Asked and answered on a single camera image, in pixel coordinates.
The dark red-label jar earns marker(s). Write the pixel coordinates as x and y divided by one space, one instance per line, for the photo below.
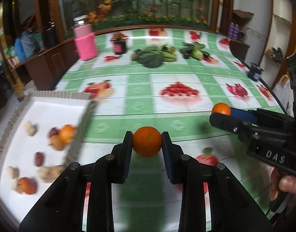
119 44

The red jujube date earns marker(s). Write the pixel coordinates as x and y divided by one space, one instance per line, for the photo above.
53 132
38 159

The dark wooden cabinet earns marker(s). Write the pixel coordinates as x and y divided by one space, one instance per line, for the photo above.
47 67

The orange mandarin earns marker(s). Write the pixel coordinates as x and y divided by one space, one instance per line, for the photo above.
66 133
147 141

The small orange tangerine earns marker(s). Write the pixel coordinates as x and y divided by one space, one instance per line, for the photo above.
221 108

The purple bottles on shelf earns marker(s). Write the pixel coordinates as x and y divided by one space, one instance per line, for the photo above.
233 31

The green leafy vegetable pile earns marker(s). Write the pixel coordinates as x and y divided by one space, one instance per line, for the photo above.
153 57

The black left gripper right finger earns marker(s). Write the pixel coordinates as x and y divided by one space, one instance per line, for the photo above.
174 164

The green cabbage vegetable pile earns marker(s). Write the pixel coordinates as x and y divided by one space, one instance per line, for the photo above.
195 50

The brown longan fruit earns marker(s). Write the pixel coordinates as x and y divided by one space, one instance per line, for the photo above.
56 143

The black table clamp device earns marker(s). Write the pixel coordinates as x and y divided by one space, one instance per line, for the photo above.
255 72

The pink sleeved bottle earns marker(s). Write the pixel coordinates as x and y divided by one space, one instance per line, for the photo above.
85 39

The person's right hand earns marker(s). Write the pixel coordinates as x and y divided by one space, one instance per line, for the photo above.
281 182

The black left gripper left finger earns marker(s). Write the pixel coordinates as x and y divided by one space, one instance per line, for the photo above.
120 164

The green checkered fruit tablecloth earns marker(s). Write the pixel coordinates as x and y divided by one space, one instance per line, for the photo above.
176 97

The round beige cake piece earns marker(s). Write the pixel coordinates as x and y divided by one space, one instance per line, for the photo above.
30 128

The white striped-rim tray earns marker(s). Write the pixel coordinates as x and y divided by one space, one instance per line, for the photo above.
46 109

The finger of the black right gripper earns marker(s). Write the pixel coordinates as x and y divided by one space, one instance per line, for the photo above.
242 115
227 123

